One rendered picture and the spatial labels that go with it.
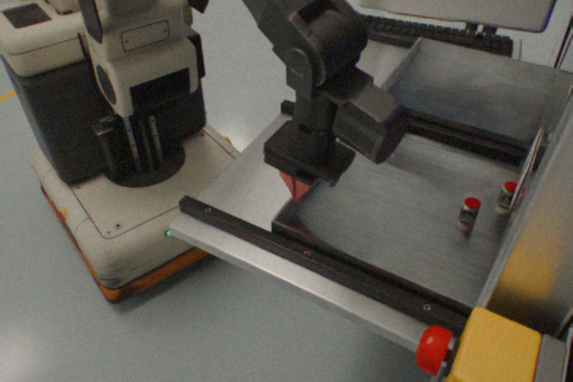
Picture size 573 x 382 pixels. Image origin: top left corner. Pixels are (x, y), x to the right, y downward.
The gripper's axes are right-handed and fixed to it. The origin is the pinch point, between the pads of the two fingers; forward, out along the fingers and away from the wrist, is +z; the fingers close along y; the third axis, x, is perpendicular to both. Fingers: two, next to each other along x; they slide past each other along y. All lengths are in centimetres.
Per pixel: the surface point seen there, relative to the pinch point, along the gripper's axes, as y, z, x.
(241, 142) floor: -70, 102, 100
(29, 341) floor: -70, 102, -14
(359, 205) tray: 7.3, 2.0, 5.5
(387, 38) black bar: -8, 3, 54
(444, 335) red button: 21.6, -13.4, -17.6
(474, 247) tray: 23.3, -0.4, 5.9
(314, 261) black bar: 6.8, 0.3, -8.1
